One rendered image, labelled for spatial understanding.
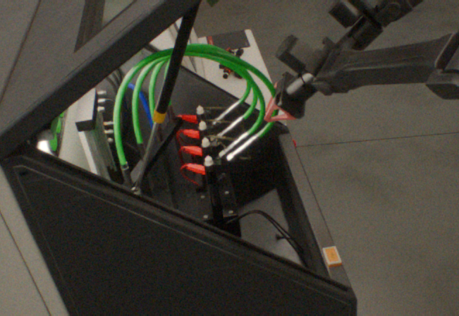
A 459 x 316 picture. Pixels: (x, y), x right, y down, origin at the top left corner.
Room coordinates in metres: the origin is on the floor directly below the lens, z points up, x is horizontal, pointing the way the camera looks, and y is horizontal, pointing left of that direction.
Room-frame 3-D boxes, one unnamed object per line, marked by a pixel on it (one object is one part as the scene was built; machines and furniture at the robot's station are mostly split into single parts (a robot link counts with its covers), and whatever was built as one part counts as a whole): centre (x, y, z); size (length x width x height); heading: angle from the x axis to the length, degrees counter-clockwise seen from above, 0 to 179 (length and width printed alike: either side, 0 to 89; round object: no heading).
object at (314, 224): (1.10, -0.19, 0.87); 0.62 x 0.04 x 0.16; 2
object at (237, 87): (1.80, -0.08, 0.97); 0.70 x 0.22 x 0.03; 2
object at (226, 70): (1.83, -0.08, 1.01); 0.23 x 0.11 x 0.06; 2
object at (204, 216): (1.21, 0.05, 0.91); 0.34 x 0.10 x 0.15; 2
